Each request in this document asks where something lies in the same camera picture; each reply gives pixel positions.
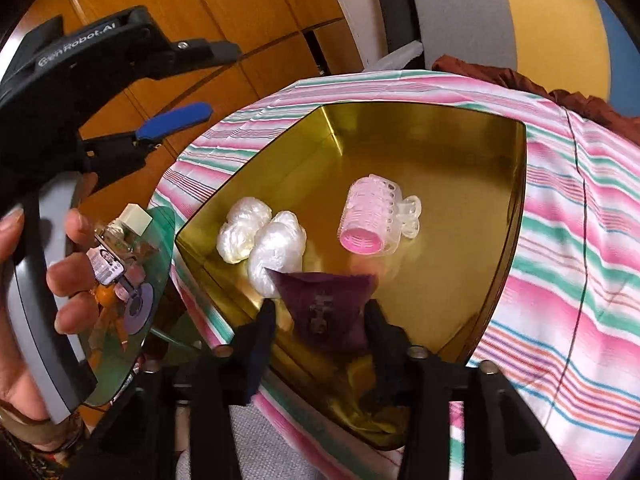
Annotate grey yellow blue cushion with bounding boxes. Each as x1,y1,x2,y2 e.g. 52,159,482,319
410,0,640,133

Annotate grey fabric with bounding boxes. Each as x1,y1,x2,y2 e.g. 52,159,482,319
227,405,321,480

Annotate pink green striped cloth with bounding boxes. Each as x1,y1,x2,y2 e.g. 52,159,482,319
147,67,640,480

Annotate small bottle cream cap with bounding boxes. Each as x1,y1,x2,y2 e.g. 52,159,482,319
95,203,153,251

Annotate white plastic bag bundle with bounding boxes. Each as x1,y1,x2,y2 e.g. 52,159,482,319
246,210,307,298
217,196,273,264

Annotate wooden wardrobe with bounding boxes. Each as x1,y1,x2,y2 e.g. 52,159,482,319
20,0,366,241

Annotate black chair frame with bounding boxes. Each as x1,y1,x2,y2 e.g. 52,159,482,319
369,0,426,56

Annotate person's left forearm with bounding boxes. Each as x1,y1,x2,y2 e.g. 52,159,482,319
0,402,88,480

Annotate person's left hand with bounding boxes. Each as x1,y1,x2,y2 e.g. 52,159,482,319
0,206,98,423

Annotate purple cloth pouch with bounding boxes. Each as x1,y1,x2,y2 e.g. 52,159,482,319
265,270,381,353

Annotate orange small item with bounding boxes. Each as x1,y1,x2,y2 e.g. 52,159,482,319
95,285,131,351

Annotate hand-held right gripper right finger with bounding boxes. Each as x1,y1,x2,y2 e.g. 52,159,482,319
362,299,576,480

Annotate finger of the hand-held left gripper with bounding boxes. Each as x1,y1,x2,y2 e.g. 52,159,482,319
80,102,214,173
164,37,244,69

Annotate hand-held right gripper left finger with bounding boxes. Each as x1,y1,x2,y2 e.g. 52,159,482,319
62,299,278,480

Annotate brown blanket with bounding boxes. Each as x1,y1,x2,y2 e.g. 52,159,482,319
431,54,640,148

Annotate gold tin box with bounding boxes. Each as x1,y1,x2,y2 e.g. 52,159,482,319
172,101,528,451

